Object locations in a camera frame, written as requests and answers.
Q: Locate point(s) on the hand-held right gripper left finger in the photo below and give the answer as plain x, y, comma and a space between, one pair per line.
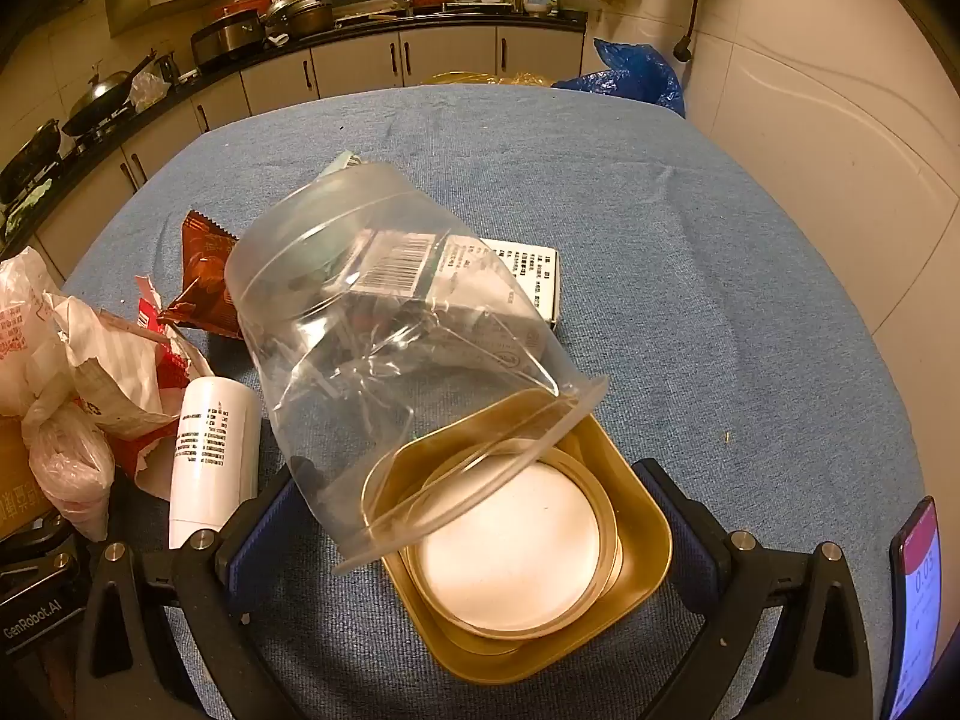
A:
255, 540

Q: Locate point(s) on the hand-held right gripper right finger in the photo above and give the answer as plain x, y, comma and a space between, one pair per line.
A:
690, 562

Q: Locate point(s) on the gold rectangular tin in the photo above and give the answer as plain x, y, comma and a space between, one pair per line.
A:
637, 532

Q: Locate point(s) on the white plastic tube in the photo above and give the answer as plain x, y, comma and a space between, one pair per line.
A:
214, 450

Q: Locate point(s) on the clear plastic jar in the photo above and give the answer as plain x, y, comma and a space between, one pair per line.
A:
337, 405

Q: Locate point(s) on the round white lid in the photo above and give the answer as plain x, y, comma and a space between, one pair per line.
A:
510, 547

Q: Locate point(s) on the red white torn paper pack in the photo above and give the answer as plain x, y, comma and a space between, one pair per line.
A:
127, 360

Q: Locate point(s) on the brown snack packet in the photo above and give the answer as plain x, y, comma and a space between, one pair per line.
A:
206, 277

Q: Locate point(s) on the white medicine box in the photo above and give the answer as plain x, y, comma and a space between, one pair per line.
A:
536, 277

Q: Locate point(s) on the cardboard box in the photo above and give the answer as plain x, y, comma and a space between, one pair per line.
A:
11, 480

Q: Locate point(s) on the smartphone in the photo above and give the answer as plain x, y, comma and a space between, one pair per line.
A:
919, 600

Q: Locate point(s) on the white plastic bag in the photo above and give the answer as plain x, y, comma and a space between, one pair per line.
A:
30, 345

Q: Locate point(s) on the blue tablecloth table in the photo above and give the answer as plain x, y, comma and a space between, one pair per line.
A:
712, 277

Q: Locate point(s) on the green cloth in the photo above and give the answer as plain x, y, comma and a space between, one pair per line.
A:
26, 206

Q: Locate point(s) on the black frying pan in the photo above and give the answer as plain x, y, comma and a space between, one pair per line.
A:
30, 154

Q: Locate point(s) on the wok with lid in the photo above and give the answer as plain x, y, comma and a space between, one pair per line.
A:
101, 94

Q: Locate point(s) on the blue plastic bag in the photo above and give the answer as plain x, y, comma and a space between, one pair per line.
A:
637, 75

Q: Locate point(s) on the yellow plastic bag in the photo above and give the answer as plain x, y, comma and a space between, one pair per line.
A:
517, 79

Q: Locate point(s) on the row of white base cabinets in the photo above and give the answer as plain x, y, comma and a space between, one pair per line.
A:
450, 60

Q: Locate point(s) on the black kitchen countertop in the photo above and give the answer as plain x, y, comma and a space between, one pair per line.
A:
465, 20

